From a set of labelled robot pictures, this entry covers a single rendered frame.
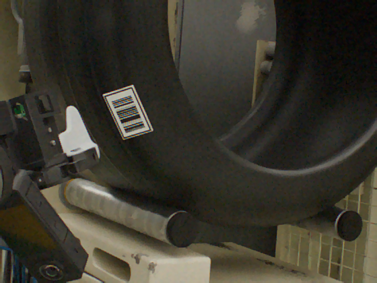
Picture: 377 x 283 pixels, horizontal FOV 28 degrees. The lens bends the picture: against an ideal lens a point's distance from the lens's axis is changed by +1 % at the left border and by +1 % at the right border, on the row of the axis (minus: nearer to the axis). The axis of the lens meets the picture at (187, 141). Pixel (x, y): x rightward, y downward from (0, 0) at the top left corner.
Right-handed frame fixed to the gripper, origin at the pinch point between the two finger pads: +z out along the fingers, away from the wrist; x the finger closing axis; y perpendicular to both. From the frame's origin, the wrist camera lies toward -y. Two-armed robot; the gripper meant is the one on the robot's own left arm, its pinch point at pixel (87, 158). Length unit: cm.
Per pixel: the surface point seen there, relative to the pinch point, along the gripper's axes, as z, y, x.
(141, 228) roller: 20.4, -11.9, 6.3
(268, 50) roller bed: 86, 7, -2
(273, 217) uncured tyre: 28.6, -16.0, -9.1
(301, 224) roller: 42.2, -20.7, -9.1
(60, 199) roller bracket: 37.2, -7.1, 26.6
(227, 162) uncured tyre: 20.5, -6.4, -7.7
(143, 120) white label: 13.0, 1.8, -1.6
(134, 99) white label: 12.3, 4.4, -1.7
